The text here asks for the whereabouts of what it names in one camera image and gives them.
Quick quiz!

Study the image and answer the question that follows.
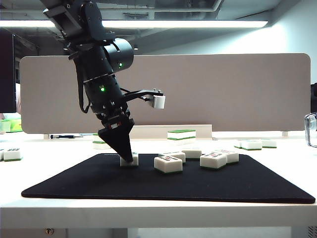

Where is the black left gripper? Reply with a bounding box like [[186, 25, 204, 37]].
[[92, 99, 136, 164]]

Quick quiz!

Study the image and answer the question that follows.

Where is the bird print mahjong tile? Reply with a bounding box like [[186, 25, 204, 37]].
[[119, 152, 139, 167]]

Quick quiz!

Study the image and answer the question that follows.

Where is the white divider base cover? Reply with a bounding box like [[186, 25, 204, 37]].
[[128, 124, 218, 141]]

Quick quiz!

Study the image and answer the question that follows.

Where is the black fabric mat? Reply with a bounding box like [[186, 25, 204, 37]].
[[21, 153, 317, 205]]

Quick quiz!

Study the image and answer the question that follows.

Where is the black blue screwdriver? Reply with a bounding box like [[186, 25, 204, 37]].
[[50, 134, 84, 139]]

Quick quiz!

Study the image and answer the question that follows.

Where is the grey fabric desk divider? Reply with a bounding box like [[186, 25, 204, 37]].
[[19, 53, 312, 135]]

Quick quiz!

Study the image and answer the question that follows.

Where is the yellow green package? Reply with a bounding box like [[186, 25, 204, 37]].
[[9, 119, 23, 133]]

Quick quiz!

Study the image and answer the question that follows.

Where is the long ceiling light strip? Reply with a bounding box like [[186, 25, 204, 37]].
[[0, 19, 269, 29]]

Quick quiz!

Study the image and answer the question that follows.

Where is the white green box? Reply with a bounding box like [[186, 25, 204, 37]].
[[0, 120, 12, 133]]

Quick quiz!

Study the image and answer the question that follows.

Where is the dark cabinet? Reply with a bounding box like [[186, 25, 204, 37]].
[[0, 31, 17, 114]]

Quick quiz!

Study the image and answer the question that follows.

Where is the clear plastic container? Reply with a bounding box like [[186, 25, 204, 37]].
[[304, 112, 317, 149]]

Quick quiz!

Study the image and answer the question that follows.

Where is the black background object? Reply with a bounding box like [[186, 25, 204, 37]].
[[310, 83, 317, 113]]

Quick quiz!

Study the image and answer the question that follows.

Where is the black camera bracket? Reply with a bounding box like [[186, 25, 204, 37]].
[[118, 88, 164, 104]]

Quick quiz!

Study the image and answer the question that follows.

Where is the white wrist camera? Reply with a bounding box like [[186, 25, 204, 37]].
[[151, 95, 166, 110]]

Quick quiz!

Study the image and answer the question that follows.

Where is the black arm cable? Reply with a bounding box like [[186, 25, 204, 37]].
[[78, 74, 91, 114]]

